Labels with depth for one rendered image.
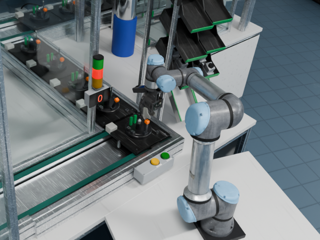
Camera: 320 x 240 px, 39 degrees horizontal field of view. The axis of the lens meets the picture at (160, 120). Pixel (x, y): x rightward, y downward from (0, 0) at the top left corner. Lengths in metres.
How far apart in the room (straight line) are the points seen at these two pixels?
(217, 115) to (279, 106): 2.97
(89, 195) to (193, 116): 0.65
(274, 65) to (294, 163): 1.61
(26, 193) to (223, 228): 0.87
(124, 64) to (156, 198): 1.21
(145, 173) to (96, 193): 0.25
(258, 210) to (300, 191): 1.52
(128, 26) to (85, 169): 1.20
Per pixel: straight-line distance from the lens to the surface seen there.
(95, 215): 2.09
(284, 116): 4.50
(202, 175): 1.79
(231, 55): 3.75
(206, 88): 1.89
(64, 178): 2.17
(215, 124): 1.67
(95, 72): 2.09
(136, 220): 2.09
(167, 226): 2.09
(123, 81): 2.92
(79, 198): 2.03
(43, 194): 2.11
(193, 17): 2.24
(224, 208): 1.95
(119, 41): 3.12
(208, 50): 2.37
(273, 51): 5.59
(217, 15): 2.34
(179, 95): 2.46
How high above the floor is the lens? 2.47
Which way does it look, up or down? 37 degrees down
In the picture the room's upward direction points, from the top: 9 degrees clockwise
